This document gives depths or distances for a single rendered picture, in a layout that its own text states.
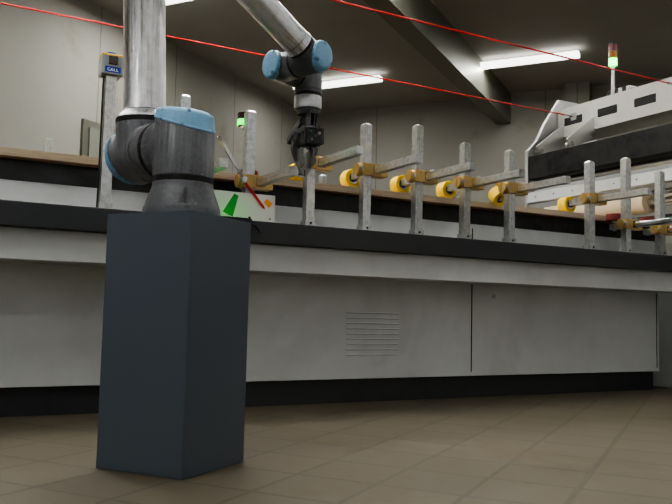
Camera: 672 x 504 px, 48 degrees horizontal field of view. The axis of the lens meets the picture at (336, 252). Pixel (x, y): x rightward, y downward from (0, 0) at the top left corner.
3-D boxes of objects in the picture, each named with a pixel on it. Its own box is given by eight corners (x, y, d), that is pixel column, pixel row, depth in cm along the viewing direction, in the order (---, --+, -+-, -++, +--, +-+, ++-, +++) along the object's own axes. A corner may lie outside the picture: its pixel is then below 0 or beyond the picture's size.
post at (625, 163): (631, 254, 373) (630, 157, 377) (626, 253, 372) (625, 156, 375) (625, 254, 376) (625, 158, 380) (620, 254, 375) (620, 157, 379)
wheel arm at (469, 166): (476, 170, 292) (476, 161, 292) (468, 169, 290) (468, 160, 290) (403, 187, 335) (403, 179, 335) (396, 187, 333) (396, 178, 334)
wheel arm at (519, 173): (525, 177, 304) (525, 168, 304) (518, 176, 302) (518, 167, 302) (448, 193, 347) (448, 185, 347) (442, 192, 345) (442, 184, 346)
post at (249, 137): (252, 240, 277) (256, 110, 281) (243, 239, 275) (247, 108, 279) (248, 240, 280) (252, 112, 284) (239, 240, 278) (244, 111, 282)
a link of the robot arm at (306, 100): (289, 98, 250) (315, 103, 255) (289, 113, 250) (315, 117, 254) (301, 91, 242) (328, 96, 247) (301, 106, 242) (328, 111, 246)
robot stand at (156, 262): (243, 461, 190) (251, 222, 195) (181, 480, 167) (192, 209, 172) (163, 451, 201) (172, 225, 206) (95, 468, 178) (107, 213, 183)
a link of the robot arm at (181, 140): (175, 170, 179) (178, 97, 180) (135, 178, 190) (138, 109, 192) (226, 180, 190) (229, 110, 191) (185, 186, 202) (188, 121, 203)
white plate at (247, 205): (274, 222, 280) (275, 195, 281) (207, 217, 268) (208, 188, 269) (274, 222, 281) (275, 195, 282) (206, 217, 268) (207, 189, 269)
